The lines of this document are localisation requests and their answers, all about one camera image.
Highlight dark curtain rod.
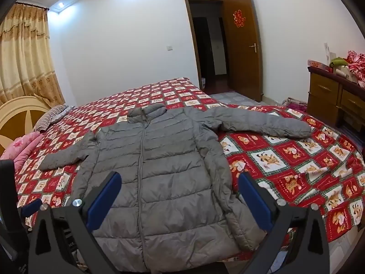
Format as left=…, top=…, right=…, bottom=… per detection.
left=16, top=2, right=50, bottom=11

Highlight beige patterned curtain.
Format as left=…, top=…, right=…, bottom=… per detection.
left=0, top=3, right=66, bottom=107

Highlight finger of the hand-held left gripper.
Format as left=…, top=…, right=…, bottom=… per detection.
left=19, top=198, right=50, bottom=221

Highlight cream wooden headboard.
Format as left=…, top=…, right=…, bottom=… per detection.
left=0, top=95, right=53, bottom=156

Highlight dark wooden door frame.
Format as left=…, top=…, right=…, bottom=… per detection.
left=184, top=0, right=229, bottom=92

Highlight brown wooden door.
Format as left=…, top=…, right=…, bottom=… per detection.
left=222, top=0, right=263, bottom=103

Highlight pink quilt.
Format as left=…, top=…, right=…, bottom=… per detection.
left=0, top=131, right=45, bottom=172

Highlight red patterned cloth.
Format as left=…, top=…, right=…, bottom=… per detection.
left=344, top=50, right=365, bottom=88

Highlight red patterned flat box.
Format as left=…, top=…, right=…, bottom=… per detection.
left=307, top=59, right=333, bottom=72

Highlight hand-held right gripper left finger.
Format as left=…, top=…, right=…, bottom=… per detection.
left=28, top=171, right=123, bottom=274

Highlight red checked printed bedspread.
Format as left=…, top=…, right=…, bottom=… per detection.
left=8, top=77, right=365, bottom=263

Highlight red paper door decoration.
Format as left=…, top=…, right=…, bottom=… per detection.
left=232, top=9, right=247, bottom=28

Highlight white paper card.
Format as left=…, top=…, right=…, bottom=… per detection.
left=323, top=42, right=337, bottom=63

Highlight brown wooden dresser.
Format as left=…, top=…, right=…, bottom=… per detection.
left=307, top=66, right=365, bottom=133

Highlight striped pillow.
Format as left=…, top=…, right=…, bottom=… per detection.
left=34, top=105, right=75, bottom=132

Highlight green cloth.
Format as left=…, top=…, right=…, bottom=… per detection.
left=329, top=57, right=349, bottom=68

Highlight grey puffer jacket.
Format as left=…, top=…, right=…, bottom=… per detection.
left=39, top=104, right=313, bottom=263

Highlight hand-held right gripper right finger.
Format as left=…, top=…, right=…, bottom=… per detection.
left=238, top=172, right=331, bottom=274

